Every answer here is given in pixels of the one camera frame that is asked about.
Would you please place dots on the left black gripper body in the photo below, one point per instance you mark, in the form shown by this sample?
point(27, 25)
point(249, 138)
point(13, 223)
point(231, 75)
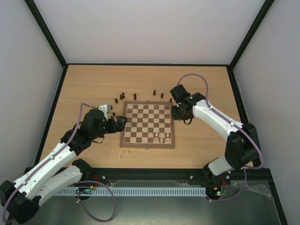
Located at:
point(112, 129)

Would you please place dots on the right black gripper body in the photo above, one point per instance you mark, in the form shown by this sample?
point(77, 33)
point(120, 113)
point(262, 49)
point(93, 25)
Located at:
point(179, 113)

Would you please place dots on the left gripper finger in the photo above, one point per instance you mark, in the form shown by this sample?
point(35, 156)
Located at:
point(123, 121)
point(119, 118)

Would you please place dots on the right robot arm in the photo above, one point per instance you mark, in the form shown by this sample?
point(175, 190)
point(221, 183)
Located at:
point(242, 144)

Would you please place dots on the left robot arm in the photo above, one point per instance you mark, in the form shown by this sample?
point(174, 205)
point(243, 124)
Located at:
point(61, 168)

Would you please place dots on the wooden chess board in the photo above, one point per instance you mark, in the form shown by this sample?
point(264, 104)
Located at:
point(144, 117)

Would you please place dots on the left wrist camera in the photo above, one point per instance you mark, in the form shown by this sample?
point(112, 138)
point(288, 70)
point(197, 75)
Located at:
point(105, 108)

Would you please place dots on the light blue cable duct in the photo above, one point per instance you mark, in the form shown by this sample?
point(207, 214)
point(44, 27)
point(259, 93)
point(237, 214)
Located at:
point(135, 191)

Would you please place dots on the black aluminium frame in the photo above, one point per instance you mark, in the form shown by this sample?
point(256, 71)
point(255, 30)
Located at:
point(159, 174)

